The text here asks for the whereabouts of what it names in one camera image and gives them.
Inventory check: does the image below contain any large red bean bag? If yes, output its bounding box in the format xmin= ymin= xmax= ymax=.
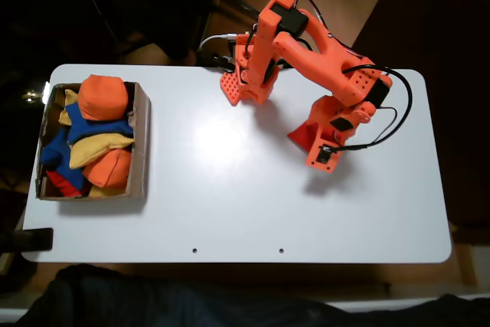
xmin=287 ymin=119 xmax=321 ymax=152

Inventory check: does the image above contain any brown cardboard box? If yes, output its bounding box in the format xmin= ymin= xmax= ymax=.
xmin=34 ymin=81 xmax=152 ymax=202

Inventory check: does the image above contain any large orange bean bag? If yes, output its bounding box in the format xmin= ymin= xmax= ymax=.
xmin=77 ymin=74 xmax=130 ymax=122

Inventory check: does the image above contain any large yellow bean bag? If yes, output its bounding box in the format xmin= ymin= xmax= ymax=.
xmin=68 ymin=133 xmax=135 ymax=170

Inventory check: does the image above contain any blue bean bag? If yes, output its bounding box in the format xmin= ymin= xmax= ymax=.
xmin=40 ymin=127 xmax=91 ymax=195
xmin=64 ymin=103 xmax=135 ymax=147

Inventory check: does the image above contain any small red bean bag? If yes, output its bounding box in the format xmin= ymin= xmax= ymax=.
xmin=45 ymin=169 xmax=89 ymax=198

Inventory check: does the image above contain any wooden table leg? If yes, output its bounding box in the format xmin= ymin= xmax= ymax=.
xmin=449 ymin=223 xmax=479 ymax=289

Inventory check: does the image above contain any person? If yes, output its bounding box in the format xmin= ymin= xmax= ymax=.
xmin=15 ymin=263 xmax=490 ymax=327

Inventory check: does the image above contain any black table clamp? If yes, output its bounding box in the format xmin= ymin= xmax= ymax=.
xmin=0 ymin=227 xmax=54 ymax=253

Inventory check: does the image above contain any orange camera mount with camera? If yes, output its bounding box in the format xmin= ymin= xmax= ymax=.
xmin=305 ymin=138 xmax=345 ymax=174

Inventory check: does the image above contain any black camera cable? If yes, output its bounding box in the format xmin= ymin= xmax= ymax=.
xmin=328 ymin=66 xmax=414 ymax=152

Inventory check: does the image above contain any white cable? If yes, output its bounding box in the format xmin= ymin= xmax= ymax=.
xmin=198 ymin=32 xmax=239 ymax=53

